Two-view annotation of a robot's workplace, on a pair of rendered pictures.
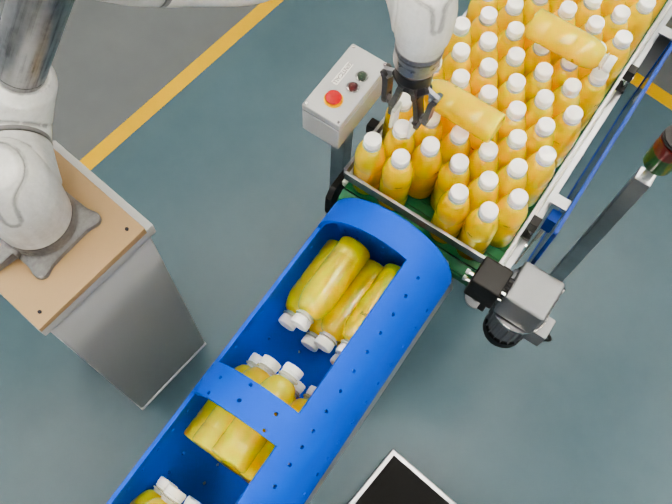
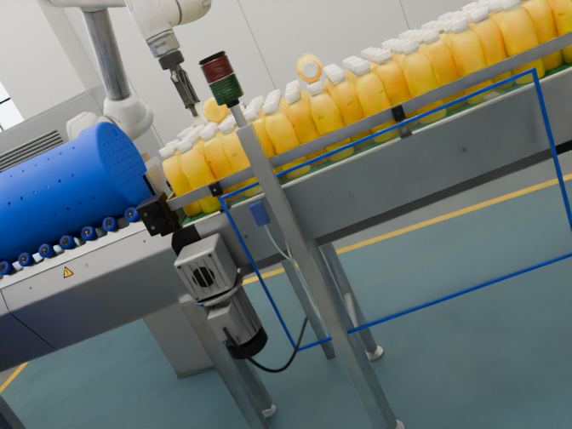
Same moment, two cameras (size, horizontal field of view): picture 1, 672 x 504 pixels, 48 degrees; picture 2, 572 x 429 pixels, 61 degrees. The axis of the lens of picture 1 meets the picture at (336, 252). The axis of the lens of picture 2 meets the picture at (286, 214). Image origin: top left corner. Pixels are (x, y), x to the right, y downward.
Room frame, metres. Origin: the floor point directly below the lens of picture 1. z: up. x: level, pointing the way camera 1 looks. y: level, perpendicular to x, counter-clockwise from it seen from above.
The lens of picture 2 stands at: (0.41, -1.65, 1.22)
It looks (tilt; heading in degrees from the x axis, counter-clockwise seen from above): 18 degrees down; 69
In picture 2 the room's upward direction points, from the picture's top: 25 degrees counter-clockwise
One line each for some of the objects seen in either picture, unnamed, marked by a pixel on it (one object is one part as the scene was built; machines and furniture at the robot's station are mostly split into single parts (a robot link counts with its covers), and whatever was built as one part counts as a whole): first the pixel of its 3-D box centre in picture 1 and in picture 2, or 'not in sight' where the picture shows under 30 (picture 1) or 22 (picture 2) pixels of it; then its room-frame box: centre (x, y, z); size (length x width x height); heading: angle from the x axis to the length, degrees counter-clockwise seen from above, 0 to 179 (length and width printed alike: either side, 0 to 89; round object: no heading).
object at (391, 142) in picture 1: (397, 151); not in sight; (0.87, -0.12, 0.99); 0.07 x 0.07 x 0.19
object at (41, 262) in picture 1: (31, 227); not in sight; (0.58, 0.63, 1.05); 0.22 x 0.18 x 0.06; 146
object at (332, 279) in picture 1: (330, 282); not in sight; (0.50, 0.01, 1.10); 0.19 x 0.07 x 0.07; 150
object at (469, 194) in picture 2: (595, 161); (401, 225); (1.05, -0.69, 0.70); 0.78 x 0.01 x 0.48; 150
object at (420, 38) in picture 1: (423, 7); (150, 8); (0.88, -0.12, 1.47); 0.13 x 0.11 x 0.16; 20
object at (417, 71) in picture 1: (417, 53); (163, 45); (0.86, -0.12, 1.36); 0.09 x 0.09 x 0.06
